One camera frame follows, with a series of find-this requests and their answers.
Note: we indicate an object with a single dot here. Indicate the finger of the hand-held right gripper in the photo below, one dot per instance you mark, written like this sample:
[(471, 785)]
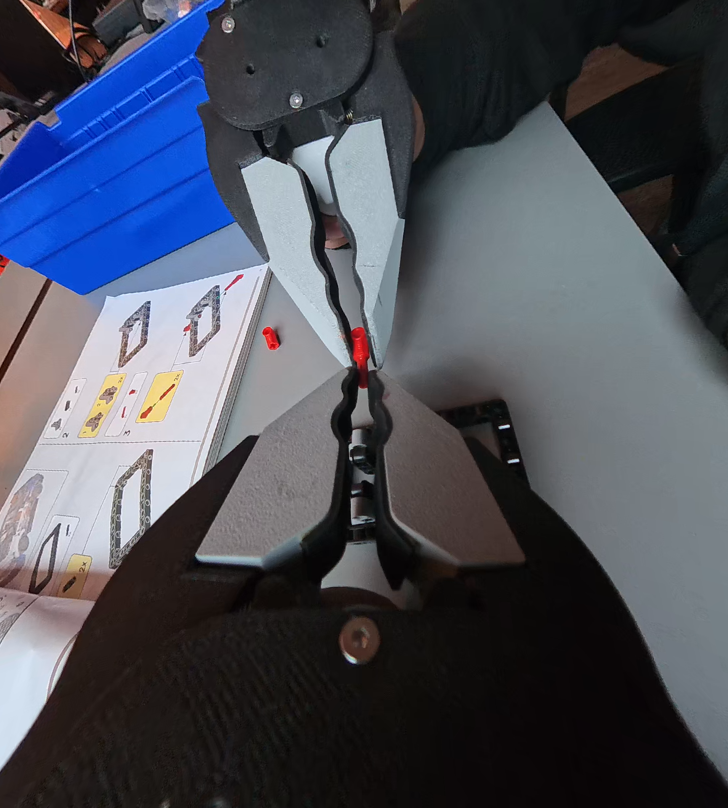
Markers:
[(288, 240), (370, 208)]

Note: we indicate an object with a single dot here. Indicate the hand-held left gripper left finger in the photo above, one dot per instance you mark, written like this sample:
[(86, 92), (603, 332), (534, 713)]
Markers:
[(269, 492)]

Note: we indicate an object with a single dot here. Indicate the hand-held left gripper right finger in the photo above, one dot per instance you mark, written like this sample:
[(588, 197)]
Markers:
[(446, 498)]

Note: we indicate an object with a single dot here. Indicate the black lego frame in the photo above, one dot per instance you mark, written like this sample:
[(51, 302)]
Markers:
[(503, 429)]

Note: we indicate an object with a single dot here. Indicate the long red lego pin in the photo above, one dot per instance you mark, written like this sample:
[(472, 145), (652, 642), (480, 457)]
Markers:
[(359, 350)]

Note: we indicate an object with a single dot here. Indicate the person's right forearm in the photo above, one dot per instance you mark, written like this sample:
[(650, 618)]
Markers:
[(496, 76)]

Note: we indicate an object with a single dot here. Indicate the short red lego pin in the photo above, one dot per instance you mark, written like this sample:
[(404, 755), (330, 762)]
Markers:
[(271, 338)]

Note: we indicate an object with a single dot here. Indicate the lego instruction booklet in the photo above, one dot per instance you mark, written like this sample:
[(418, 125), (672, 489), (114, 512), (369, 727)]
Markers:
[(168, 454)]

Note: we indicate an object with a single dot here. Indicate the person's right hand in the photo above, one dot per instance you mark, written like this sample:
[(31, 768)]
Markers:
[(423, 139)]

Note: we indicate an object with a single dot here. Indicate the blue plastic bin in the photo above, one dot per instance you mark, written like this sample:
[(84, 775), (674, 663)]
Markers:
[(118, 189)]

